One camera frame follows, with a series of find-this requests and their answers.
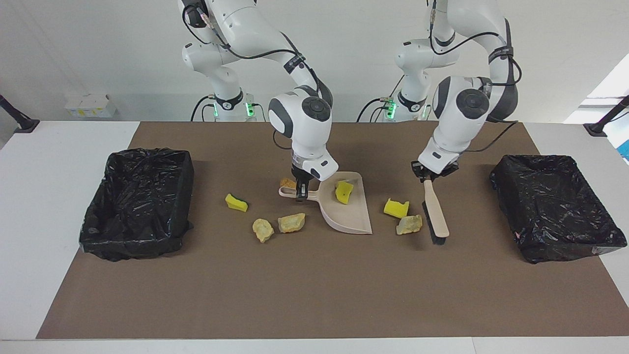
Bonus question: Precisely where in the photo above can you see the beige hand brush black bristles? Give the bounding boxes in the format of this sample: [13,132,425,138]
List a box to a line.
[422,179,450,245]

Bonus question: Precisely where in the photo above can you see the notched yellow sponge piece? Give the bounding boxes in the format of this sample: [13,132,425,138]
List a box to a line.
[384,198,410,218]

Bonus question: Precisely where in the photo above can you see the pale yellow foam chunk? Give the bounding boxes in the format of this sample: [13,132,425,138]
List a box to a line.
[396,214,423,235]

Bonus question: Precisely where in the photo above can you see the pale foam lump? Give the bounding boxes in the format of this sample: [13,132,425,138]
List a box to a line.
[252,218,275,243]

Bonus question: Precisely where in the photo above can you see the beige plastic dustpan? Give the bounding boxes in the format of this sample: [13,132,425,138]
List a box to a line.
[279,171,373,235]

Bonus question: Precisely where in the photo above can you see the yellow green sponge wedge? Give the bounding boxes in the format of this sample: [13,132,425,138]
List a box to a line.
[225,193,249,213]

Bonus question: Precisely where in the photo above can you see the black bag lined bin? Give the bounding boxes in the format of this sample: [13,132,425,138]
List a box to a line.
[79,147,195,262]
[490,154,628,265]

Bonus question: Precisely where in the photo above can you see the beige flat foam chunk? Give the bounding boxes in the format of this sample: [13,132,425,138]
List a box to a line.
[277,212,306,234]

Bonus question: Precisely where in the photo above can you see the brown table mat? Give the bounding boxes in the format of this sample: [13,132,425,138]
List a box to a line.
[36,121,629,340]

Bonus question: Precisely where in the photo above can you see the white box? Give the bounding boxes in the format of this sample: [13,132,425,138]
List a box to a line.
[65,94,117,118]

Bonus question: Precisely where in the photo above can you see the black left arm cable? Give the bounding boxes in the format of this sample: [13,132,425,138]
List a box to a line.
[427,0,523,154]

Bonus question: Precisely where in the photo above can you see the black left arm base cables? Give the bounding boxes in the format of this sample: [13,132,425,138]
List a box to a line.
[356,74,406,122]

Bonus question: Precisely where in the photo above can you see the black arm base cables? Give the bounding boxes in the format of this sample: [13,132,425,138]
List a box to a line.
[356,74,406,122]
[190,94,267,122]

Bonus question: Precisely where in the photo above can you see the black right arm base cables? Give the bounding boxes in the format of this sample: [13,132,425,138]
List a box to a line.
[190,94,267,122]

